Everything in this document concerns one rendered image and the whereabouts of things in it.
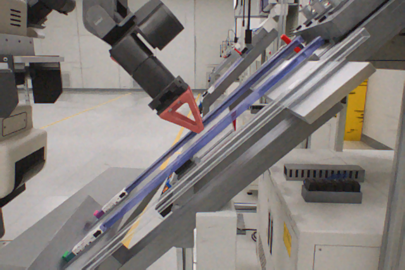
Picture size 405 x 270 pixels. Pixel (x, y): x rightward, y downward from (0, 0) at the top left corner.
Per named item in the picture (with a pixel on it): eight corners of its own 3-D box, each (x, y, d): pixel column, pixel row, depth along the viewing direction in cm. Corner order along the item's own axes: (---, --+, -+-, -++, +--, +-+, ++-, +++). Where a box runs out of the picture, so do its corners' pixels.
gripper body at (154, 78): (185, 81, 59) (159, 52, 57) (183, 87, 49) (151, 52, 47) (161, 104, 60) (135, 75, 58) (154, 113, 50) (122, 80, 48)
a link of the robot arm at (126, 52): (111, 51, 55) (102, 50, 49) (138, 24, 54) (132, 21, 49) (137, 79, 56) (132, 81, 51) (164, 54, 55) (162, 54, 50)
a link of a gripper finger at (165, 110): (214, 113, 58) (181, 77, 56) (216, 121, 51) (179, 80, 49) (188, 136, 59) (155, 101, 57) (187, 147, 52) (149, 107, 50)
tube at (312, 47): (68, 263, 48) (61, 257, 47) (71, 257, 49) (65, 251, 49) (325, 42, 41) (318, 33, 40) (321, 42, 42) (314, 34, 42)
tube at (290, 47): (98, 219, 59) (94, 215, 58) (100, 215, 60) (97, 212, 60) (304, 40, 52) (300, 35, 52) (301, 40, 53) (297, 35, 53)
